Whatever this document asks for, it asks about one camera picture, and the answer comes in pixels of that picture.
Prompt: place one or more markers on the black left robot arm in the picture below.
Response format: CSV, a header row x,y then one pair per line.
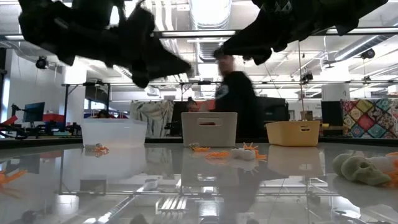
x,y
62,28

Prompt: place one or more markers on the black metal stand frame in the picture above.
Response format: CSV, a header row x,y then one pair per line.
x,y
96,93

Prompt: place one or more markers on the large black computer monitor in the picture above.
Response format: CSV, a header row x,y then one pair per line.
x,y
273,109

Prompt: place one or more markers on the person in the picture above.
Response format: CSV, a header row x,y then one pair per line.
x,y
102,114
239,102
192,104

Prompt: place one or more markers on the small black computer monitor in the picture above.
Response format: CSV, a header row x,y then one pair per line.
x,y
34,112

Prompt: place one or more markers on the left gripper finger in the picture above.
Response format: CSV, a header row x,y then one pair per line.
x,y
140,80
161,62

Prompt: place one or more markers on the orange plastic spider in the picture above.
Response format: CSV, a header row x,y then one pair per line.
x,y
9,178
249,145
217,154
394,175
102,150
201,149

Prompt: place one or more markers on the colourful patchwork quilt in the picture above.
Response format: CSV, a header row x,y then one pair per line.
x,y
370,118

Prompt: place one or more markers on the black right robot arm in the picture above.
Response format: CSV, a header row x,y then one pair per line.
x,y
342,12

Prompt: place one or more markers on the clear plastic bin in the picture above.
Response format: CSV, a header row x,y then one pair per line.
x,y
113,132

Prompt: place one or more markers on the black ceiling spotlight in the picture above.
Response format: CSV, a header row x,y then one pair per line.
x,y
368,53
41,63
307,77

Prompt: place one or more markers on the yellow plastic bin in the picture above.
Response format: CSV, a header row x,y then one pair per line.
x,y
292,137

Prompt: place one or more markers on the red and black machine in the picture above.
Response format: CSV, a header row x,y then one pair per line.
x,y
12,120

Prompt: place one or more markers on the pale patterned hanging cloth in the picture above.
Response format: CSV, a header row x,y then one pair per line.
x,y
152,115

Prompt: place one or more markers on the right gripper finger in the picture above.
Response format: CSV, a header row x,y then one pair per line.
x,y
248,40
262,57

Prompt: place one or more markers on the brown cardboard box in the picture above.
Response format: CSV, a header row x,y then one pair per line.
x,y
306,115

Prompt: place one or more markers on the red and blue boxes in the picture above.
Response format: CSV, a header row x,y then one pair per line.
x,y
53,118

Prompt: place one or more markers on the black aluminium table frame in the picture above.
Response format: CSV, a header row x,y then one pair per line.
x,y
46,142

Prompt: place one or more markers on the orange red panel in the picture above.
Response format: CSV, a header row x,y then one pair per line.
x,y
209,103

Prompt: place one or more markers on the grey plastic bin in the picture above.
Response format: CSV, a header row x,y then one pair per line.
x,y
210,137

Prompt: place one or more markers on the thin grey hanging pole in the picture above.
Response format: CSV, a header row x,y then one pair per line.
x,y
300,71

